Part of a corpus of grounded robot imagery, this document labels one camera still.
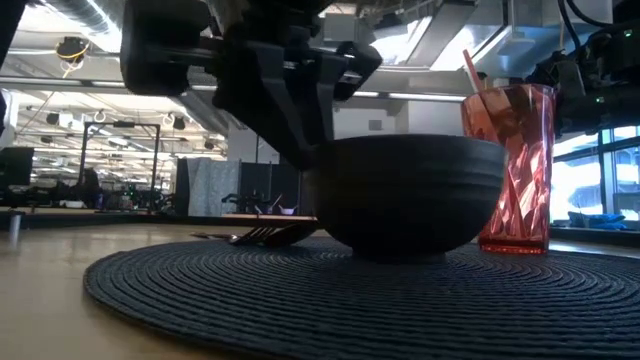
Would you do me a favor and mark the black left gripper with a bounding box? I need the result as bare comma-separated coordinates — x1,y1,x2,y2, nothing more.
119,0,384,170

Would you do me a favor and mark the black ribbed bowl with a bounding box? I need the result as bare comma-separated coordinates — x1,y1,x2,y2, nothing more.
302,133,509,264

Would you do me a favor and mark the dark metal fork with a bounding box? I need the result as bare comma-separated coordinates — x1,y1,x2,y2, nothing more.
189,225,281,247

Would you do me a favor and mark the blue bag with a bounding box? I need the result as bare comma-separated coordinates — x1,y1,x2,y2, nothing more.
567,210,629,231

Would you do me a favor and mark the grey partition screen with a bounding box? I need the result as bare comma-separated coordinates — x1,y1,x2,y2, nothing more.
174,157,242,217

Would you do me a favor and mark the orange faceted plastic cup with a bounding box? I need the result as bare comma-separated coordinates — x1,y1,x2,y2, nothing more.
460,83,557,255

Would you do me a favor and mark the red drinking straw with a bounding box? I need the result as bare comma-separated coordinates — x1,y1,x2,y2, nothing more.
462,48,487,94

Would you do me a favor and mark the dark round woven placemat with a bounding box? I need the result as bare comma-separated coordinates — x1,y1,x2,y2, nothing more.
83,235,640,360

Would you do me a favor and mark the black monitor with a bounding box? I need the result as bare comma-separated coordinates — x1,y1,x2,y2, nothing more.
0,146,35,207

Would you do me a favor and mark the black rectangular rig frame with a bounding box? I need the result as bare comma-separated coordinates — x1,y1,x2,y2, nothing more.
79,121,162,214

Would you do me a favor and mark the yellow ceiling cable reel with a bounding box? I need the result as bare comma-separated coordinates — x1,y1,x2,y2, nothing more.
54,35,92,79

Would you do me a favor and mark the black aluminium table frame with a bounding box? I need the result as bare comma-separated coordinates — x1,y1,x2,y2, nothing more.
0,206,640,247

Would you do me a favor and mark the grey metal post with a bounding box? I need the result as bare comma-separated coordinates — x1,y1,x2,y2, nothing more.
7,209,24,246

